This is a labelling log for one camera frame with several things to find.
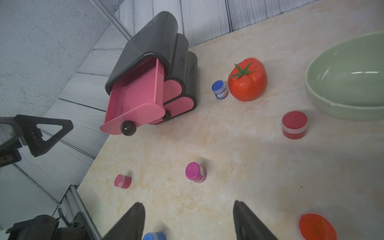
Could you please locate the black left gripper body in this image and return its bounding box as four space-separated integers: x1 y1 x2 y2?
1 117 23 168

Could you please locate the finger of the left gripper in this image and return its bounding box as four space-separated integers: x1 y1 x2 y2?
15 115 74 158

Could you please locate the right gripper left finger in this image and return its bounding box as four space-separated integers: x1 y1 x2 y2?
103 202 146 240

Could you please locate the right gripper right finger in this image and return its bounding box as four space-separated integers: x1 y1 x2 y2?
233 200 277 240

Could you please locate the magenta paint can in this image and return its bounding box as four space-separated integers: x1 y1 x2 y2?
114 174 132 189

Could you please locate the purple paint can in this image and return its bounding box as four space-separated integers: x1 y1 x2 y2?
185 162 207 183

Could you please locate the black pink drawer cabinet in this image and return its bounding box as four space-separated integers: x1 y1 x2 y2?
100 12 198 136

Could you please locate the small blue paint can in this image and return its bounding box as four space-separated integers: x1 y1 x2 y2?
212 80 229 100

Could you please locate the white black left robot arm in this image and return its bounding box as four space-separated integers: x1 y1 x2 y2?
1 115 101 240

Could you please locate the orange paint can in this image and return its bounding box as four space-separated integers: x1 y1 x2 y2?
298 213 338 240

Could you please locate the dark red paint can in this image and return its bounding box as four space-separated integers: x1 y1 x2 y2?
282 111 308 140

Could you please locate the red tomato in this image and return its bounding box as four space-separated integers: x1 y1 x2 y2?
228 58 268 102

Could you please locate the green bowl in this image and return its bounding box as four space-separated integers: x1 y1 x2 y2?
305 32 384 122

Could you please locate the aluminium front rail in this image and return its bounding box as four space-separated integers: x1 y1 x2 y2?
53 185 102 240

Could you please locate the left metal frame post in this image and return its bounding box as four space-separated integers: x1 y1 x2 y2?
90 0 133 41

